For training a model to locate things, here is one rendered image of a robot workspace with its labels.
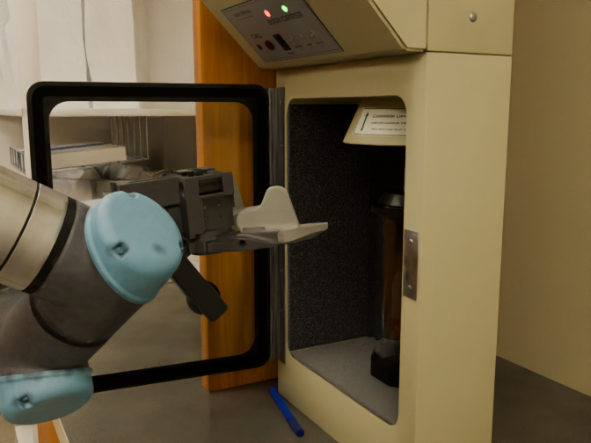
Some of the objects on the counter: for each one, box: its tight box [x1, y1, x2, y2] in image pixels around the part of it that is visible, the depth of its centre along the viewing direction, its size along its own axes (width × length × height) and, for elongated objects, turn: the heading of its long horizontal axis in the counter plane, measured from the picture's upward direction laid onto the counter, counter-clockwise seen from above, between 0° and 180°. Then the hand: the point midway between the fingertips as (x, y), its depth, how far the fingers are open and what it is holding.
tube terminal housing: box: [276, 0, 515, 443], centre depth 83 cm, size 25×32×77 cm
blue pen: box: [269, 386, 304, 437], centre depth 91 cm, size 1×14×1 cm
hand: (295, 221), depth 74 cm, fingers open, 14 cm apart
